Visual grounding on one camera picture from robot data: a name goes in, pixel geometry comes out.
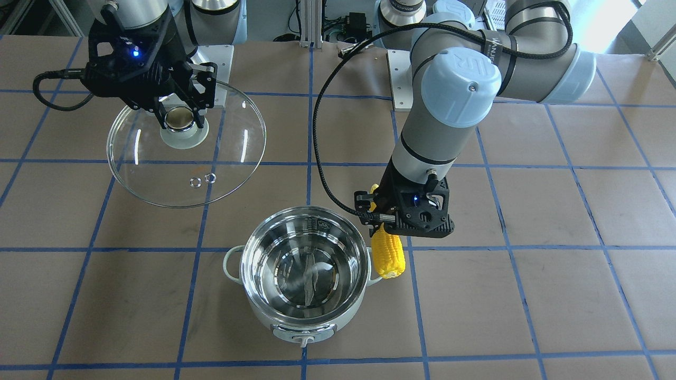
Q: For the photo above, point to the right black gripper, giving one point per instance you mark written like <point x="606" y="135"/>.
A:
<point x="170" y="75"/>

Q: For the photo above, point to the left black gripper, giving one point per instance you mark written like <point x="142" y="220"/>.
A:
<point x="363" y="203"/>

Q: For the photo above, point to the yellow corn cob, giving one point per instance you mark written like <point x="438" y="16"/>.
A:
<point x="388" y="255"/>

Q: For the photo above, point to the glass pot lid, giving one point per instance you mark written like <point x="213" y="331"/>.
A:
<point x="175" y="163"/>

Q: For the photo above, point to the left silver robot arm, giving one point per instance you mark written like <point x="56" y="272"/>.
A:
<point x="457" y="73"/>

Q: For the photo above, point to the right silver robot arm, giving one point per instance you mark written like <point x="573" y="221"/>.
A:
<point x="199" y="23"/>

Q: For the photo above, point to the pale green cooking pot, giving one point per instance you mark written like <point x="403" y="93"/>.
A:
<point x="305" y="270"/>

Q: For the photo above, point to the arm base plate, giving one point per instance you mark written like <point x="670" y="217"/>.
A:
<point x="400" y="74"/>
<point x="211" y="65"/>

